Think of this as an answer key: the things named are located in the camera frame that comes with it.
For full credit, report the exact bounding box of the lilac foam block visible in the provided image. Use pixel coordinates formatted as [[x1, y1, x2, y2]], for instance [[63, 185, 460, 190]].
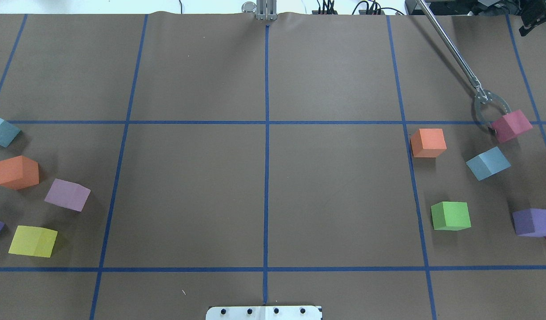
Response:
[[44, 179, 91, 212]]

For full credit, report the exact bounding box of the metal reacher grabber tool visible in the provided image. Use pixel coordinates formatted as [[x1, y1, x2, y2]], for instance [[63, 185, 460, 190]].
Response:
[[416, 0, 512, 136]]

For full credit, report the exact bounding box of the yellow foam block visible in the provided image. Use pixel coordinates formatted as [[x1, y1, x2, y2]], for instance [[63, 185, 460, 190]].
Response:
[[8, 225, 58, 258]]

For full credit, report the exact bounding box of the light blue foam block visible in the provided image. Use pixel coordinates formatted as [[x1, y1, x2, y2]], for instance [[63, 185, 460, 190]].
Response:
[[0, 118, 21, 148], [466, 147, 511, 181]]

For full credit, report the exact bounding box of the orange foam block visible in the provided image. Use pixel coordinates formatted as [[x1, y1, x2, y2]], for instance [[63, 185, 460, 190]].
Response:
[[0, 156, 40, 190], [410, 128, 447, 158]]

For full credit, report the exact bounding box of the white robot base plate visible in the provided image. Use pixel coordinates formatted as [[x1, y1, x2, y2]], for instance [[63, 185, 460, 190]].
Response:
[[205, 305, 323, 320]]

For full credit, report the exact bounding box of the metal camera post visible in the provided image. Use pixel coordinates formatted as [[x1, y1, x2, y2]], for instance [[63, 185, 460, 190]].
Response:
[[256, 0, 278, 21]]

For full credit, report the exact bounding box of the green foam block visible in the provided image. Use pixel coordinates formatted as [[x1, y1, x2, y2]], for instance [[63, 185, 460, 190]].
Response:
[[430, 202, 471, 231]]

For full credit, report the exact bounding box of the brown paper table cover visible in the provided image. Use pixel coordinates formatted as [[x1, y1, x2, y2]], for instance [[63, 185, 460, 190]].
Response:
[[0, 12, 546, 320]]

